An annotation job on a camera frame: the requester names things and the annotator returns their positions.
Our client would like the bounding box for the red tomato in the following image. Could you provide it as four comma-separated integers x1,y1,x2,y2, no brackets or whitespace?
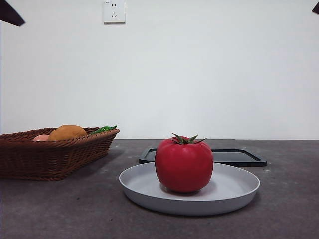
155,133,214,194

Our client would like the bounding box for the orange-brown potato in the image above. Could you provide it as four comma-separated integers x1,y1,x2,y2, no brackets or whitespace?
47,124,88,142

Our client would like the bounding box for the green pepper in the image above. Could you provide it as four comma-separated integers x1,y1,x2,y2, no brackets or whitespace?
89,125,118,135

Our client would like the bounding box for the brown wicker basket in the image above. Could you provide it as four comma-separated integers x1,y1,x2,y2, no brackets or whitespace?
0,127,120,182

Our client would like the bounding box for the black rectangular tray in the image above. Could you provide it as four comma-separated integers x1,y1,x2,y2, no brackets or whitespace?
138,148,268,167

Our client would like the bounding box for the grey round plate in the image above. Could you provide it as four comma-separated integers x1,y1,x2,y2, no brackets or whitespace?
119,162,261,217

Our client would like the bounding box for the white wall socket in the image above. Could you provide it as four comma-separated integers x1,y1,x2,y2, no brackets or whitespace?
103,0,126,25

